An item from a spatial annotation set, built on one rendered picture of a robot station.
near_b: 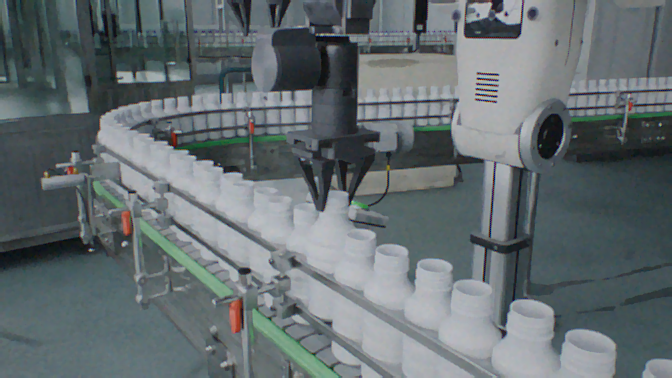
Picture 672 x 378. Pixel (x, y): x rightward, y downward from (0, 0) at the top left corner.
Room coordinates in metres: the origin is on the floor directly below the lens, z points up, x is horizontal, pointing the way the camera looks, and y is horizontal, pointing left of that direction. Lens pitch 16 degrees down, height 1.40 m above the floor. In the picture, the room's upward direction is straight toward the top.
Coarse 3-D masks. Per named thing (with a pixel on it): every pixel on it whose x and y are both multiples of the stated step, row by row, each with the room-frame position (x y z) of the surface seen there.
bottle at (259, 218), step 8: (256, 192) 0.82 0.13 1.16; (264, 192) 0.84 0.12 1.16; (272, 192) 0.84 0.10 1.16; (256, 200) 0.81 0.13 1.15; (264, 200) 0.81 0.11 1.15; (256, 208) 0.81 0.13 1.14; (264, 208) 0.81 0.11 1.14; (256, 216) 0.81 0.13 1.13; (264, 216) 0.80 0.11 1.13; (248, 224) 0.81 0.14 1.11; (256, 224) 0.80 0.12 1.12; (264, 224) 0.80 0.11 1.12; (256, 232) 0.80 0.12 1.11; (248, 248) 0.82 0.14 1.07; (256, 248) 0.80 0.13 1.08; (256, 256) 0.80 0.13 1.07; (256, 264) 0.80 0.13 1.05; (256, 272) 0.80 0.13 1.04
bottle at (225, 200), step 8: (224, 176) 0.92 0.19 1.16; (232, 176) 0.93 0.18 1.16; (240, 176) 0.91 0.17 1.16; (224, 184) 0.90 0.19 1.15; (224, 192) 0.90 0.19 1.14; (232, 192) 0.90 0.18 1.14; (224, 200) 0.90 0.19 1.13; (232, 200) 0.90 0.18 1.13; (216, 208) 0.90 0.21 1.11; (224, 208) 0.89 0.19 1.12; (224, 224) 0.89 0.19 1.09; (224, 232) 0.89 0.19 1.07; (224, 240) 0.89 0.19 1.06; (224, 248) 0.89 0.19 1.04; (224, 264) 0.89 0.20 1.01
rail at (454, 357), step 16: (128, 160) 1.25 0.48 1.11; (176, 192) 1.01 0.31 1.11; (208, 208) 0.90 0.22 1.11; (176, 224) 1.02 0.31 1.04; (256, 240) 0.76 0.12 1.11; (224, 256) 0.86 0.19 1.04; (304, 272) 0.66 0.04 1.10; (320, 272) 0.64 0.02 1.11; (336, 288) 0.61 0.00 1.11; (368, 304) 0.56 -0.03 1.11; (384, 320) 0.54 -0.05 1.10; (400, 320) 0.52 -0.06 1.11; (336, 336) 0.61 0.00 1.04; (416, 336) 0.50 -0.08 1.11; (352, 352) 0.58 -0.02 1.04; (448, 352) 0.47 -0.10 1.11; (384, 368) 0.54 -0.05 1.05; (464, 368) 0.45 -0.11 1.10; (480, 368) 0.44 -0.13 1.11
